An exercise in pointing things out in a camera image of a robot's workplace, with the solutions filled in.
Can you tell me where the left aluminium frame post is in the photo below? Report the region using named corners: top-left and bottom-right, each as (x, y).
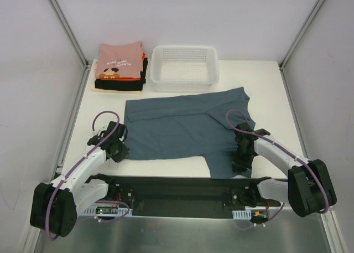
top-left (47, 0), bottom-right (89, 68)

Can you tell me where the cream folded t shirt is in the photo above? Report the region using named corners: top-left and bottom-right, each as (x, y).
top-left (91, 59), bottom-right (150, 95)

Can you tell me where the white cable duct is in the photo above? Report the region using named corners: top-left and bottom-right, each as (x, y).
top-left (80, 205), bottom-right (133, 218)
top-left (232, 209), bottom-right (252, 220)

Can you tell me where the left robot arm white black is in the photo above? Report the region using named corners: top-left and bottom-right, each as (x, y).
top-left (30, 121), bottom-right (129, 237)

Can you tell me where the white plastic basket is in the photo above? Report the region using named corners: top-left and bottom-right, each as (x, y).
top-left (149, 45), bottom-right (220, 93)

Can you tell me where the blue-grey t shirt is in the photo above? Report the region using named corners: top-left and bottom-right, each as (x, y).
top-left (124, 87), bottom-right (255, 179)

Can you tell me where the right white cable duct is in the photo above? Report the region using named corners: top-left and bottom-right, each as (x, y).
top-left (232, 209), bottom-right (252, 220)

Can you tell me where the pink folded t shirt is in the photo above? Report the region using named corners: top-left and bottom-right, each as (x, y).
top-left (95, 41), bottom-right (145, 81)

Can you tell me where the black folded t shirt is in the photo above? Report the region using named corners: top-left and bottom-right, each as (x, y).
top-left (93, 57), bottom-right (148, 91)

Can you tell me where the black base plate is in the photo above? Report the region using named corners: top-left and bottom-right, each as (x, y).
top-left (95, 174), bottom-right (280, 219)

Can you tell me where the right aluminium side rail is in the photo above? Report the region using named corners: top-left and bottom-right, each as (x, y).
top-left (282, 69), bottom-right (317, 159)

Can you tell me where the aluminium frame post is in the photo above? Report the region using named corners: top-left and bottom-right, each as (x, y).
top-left (47, 0), bottom-right (89, 68)
top-left (279, 0), bottom-right (327, 71)

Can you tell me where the orange folded t shirt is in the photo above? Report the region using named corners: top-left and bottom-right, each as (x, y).
top-left (107, 52), bottom-right (145, 81)

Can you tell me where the left aluminium side rail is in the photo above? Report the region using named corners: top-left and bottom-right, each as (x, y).
top-left (49, 66), bottom-right (91, 180)

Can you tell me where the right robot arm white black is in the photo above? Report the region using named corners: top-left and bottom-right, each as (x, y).
top-left (233, 122), bottom-right (337, 217)

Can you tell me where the aluminium side rail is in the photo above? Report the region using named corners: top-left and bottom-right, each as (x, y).
top-left (282, 69), bottom-right (317, 159)
top-left (49, 66), bottom-right (91, 180)

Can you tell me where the left white cable duct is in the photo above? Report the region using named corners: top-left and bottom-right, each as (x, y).
top-left (80, 205), bottom-right (133, 218)

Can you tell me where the right aluminium frame post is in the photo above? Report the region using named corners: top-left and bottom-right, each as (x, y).
top-left (279, 0), bottom-right (327, 71)

